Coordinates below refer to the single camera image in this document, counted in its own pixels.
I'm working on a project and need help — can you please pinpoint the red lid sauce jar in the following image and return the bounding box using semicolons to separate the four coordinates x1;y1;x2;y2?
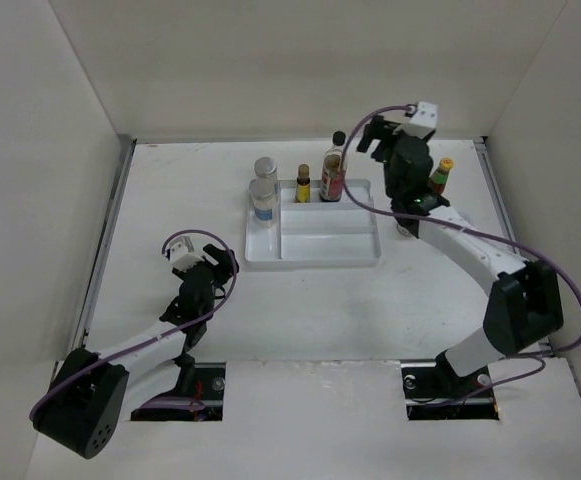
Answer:
396;223;411;237
458;212;474;224

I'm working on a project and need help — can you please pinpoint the small yellow label bottle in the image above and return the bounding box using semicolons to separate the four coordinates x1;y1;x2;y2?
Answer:
295;164;311;203

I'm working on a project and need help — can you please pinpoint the white divided organizer tray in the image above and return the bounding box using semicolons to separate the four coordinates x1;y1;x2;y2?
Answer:
244;180;381;271

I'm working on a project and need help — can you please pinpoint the blue label shaker jar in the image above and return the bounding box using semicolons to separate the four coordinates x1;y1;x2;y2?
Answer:
254;157;278;184
249;178;277;227

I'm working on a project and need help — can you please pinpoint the tall black cap oil bottle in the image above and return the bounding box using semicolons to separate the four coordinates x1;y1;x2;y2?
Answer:
319;131;346;202

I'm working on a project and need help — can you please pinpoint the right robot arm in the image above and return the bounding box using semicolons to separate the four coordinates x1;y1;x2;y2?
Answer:
356;114;564;396

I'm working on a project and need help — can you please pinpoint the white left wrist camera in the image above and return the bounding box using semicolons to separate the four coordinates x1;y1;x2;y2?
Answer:
164;235;203;272

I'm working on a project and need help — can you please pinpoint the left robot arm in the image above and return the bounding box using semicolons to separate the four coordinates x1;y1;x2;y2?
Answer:
29;236;239;459

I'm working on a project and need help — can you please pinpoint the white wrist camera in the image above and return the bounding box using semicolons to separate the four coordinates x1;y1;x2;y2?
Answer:
164;235;203;272
401;101;439;139

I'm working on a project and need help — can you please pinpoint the green yellow cap sauce bottle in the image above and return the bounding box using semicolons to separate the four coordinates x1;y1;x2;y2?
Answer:
428;157;454;195

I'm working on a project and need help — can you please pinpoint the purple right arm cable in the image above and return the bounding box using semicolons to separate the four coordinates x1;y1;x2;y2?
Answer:
339;103;581;401

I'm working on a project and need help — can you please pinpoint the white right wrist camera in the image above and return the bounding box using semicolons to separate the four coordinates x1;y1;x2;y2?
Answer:
401;101;439;139

